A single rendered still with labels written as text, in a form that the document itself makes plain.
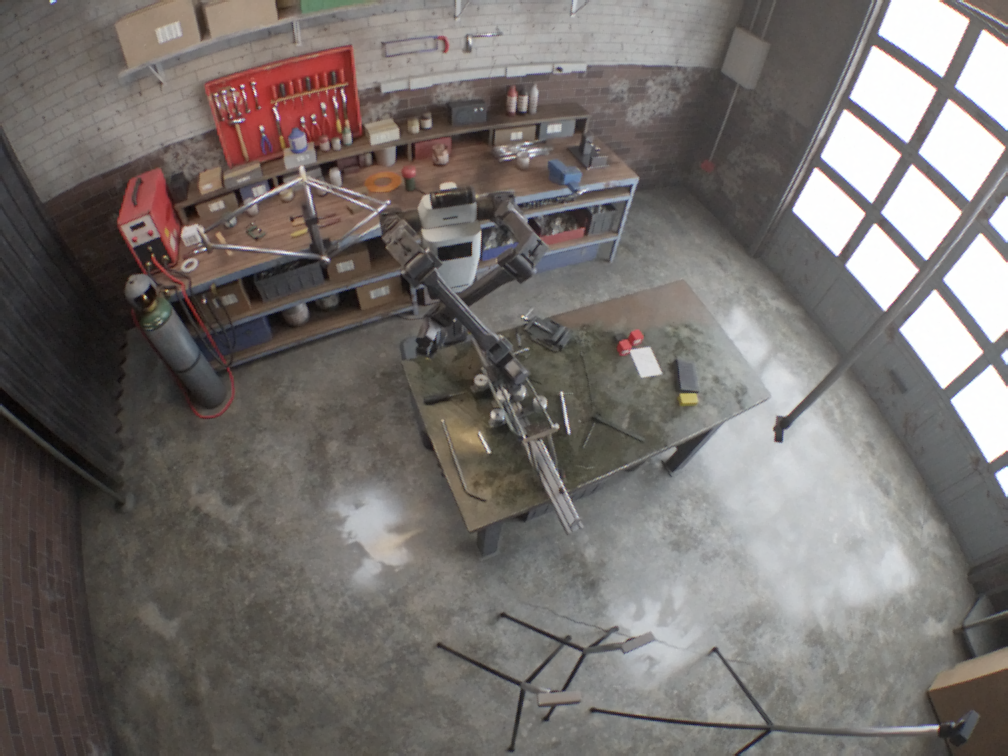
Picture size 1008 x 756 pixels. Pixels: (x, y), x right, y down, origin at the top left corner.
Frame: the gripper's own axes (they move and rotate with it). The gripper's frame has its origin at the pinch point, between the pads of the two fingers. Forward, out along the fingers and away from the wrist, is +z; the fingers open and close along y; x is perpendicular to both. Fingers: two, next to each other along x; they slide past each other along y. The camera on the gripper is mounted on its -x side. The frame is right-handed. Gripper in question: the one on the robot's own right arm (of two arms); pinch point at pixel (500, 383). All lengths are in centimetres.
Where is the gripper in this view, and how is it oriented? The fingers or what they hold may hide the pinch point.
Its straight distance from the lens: 178.2
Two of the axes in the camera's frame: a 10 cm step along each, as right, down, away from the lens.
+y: 9.2, -2.8, 2.6
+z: -0.8, 5.2, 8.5
